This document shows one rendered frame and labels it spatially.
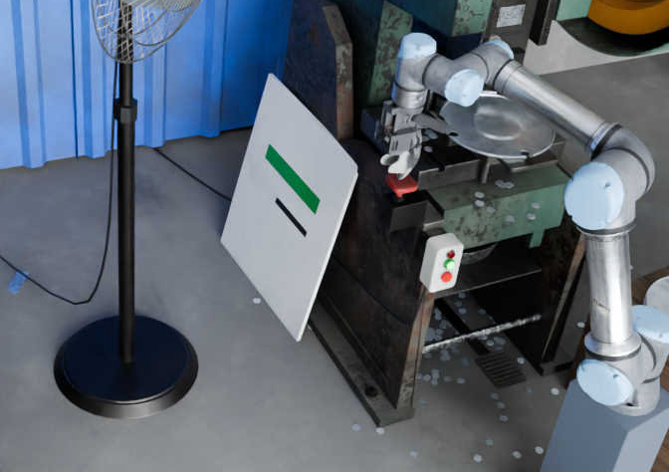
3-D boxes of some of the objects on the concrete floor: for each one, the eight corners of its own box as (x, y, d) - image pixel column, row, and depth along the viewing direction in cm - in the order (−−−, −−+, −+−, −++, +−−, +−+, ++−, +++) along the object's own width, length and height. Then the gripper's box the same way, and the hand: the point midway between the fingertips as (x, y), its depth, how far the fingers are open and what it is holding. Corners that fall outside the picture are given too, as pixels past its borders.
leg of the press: (414, 417, 304) (477, 141, 250) (377, 428, 299) (433, 150, 245) (275, 220, 367) (300, -35, 312) (243, 227, 362) (263, -30, 307)
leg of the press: (571, 367, 326) (660, 105, 272) (540, 377, 322) (623, 112, 267) (414, 190, 389) (461, -53, 334) (386, 196, 384) (428, -49, 330)
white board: (296, 341, 322) (358, 164, 293) (220, 241, 355) (268, 72, 325) (299, 341, 323) (361, 164, 293) (223, 241, 355) (272, 72, 326)
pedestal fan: (269, 382, 308) (333, -206, 212) (103, 454, 282) (89, -179, 186) (68, 151, 384) (48, -359, 288) (-78, 191, 358) (-154, -355, 262)
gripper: (378, 94, 246) (365, 172, 259) (398, 115, 240) (384, 194, 253) (411, 88, 250) (397, 165, 263) (432, 109, 244) (416, 187, 256)
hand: (402, 173), depth 258 cm, fingers closed
